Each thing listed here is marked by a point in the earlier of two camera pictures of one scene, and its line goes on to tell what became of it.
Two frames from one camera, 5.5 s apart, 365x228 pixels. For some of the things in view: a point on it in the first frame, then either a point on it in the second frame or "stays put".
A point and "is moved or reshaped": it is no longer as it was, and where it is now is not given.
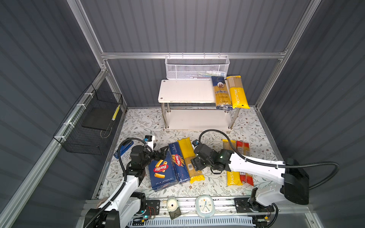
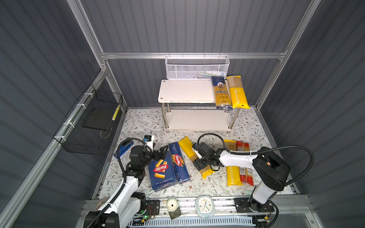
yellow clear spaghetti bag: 188,151 is moved or reshaped
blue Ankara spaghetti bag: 223,99 stays put
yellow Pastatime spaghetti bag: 237,93 stays put
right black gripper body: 199,164 stays put
